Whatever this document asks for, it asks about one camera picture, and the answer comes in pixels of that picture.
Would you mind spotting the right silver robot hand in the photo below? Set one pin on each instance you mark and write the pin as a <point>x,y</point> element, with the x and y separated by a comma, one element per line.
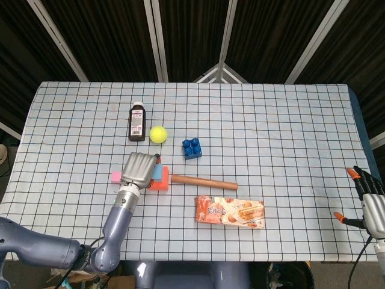
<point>374,210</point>

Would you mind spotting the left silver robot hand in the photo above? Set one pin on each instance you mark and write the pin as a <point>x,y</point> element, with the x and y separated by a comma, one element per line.
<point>139,168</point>

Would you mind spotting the light blue foam cube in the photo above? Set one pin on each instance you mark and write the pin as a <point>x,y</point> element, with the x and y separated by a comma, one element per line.
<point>157,173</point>

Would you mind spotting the small pink foam cube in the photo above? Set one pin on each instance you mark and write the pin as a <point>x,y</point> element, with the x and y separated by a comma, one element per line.
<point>115,177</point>

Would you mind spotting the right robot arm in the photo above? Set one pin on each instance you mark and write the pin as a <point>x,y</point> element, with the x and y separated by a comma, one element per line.
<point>380,250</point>

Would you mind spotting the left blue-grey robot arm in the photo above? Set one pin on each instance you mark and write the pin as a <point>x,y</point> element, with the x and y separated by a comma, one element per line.
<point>117,219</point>

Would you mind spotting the large orange foam cube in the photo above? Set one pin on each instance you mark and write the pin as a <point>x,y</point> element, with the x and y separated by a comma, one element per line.
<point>161,185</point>

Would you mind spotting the brown medicine bottle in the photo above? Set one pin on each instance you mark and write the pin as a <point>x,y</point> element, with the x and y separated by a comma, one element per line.
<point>136,132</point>

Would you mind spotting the yellow tennis ball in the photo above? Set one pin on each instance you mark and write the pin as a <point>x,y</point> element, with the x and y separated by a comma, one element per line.
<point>158,134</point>

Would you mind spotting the dark blue studded brick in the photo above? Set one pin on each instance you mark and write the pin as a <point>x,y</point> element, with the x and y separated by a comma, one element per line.
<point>192,149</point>

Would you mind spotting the wooden rolling pin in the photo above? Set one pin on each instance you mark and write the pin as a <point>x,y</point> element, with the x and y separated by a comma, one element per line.
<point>204,182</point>

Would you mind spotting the orange egg roll box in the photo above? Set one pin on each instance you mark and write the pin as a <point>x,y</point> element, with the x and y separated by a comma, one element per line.
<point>228,212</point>

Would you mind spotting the black bin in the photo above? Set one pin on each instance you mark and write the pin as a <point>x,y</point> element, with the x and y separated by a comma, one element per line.
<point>294,277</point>

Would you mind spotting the blue-grey robot torso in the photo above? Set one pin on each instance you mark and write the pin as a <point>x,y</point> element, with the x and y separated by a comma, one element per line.
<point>192,277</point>

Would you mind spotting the checked light blue tablecloth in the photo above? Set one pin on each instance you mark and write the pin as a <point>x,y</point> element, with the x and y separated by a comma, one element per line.
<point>270,135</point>

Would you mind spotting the white round object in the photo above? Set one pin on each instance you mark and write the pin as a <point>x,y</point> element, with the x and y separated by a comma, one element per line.
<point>2,153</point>

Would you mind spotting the white screen frame rail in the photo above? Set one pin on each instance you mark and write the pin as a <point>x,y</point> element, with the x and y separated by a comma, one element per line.
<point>10,131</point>
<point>377,141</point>

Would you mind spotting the white screen base bracket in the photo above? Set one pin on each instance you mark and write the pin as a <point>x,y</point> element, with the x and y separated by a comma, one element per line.
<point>207,76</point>

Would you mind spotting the white double screen frame post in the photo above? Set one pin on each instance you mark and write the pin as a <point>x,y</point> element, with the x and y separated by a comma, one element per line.
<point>159,40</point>

